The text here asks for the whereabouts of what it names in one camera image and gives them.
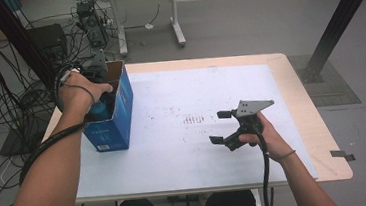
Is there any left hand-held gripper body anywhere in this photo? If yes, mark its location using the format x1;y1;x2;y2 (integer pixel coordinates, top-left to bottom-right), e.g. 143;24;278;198
78;48;110;87

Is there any white desk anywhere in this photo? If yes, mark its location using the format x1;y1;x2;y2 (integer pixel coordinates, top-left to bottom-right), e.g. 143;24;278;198
89;0;214;60

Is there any black metal stand post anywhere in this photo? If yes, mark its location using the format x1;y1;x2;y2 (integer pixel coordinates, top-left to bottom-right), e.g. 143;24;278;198
291;0;366;86
0;0;60;97

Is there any dark floor plate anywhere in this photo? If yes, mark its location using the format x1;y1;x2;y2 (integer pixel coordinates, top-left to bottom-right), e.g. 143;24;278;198
0;111;51;158

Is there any bundle of black floor cables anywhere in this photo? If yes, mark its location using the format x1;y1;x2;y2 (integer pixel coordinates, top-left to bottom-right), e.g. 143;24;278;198
0;0;131;206

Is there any black tape strip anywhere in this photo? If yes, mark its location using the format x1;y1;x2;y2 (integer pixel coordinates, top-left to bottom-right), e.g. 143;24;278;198
330;147;357;164

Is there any person's left hand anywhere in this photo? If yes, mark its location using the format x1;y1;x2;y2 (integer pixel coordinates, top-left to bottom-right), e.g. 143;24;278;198
56;68;117;124

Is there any blue cardboard box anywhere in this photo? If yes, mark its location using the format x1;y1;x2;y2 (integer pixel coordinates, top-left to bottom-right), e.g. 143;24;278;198
76;58;139;155

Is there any black wrist band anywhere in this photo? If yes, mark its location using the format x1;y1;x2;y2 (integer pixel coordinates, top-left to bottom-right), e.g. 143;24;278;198
269;149;298;163
60;80;97;109

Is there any white table mat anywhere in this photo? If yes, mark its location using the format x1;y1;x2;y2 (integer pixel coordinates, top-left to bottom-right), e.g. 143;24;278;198
64;57;319;201

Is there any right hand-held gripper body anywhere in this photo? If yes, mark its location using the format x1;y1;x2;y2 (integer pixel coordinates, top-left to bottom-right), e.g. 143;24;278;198
219;97;279;153

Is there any grey gridded floor mat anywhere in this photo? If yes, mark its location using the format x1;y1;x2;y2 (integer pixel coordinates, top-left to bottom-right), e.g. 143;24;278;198
286;50;362;111

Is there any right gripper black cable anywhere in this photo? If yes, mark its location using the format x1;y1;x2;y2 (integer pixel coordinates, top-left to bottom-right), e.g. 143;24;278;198
256;132;275;206

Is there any black computer tower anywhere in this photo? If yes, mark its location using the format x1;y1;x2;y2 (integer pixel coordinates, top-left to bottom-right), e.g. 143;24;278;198
75;0;110;50

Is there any black case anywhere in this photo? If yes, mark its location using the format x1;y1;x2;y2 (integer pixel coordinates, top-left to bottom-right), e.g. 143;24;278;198
25;22;70;64

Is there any person's right hand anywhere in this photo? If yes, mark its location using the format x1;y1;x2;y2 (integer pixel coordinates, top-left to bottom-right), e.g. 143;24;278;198
236;109;297;168

